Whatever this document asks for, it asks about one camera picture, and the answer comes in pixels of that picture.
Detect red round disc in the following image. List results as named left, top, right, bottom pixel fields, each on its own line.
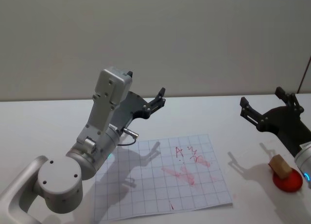
left=272, top=167, right=303, bottom=193

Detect thin dark cable silver plug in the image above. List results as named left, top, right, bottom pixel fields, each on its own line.
left=116, top=127, right=141, bottom=147

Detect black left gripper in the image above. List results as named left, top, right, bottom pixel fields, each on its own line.
left=110, top=70, right=167, bottom=137

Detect small tan wooden block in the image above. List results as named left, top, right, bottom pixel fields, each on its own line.
left=268, top=154, right=293, bottom=179

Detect white grid paper red marks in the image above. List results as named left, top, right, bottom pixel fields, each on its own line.
left=93, top=134, right=233, bottom=222

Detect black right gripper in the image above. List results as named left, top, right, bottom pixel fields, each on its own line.
left=239, top=86, right=311, bottom=158

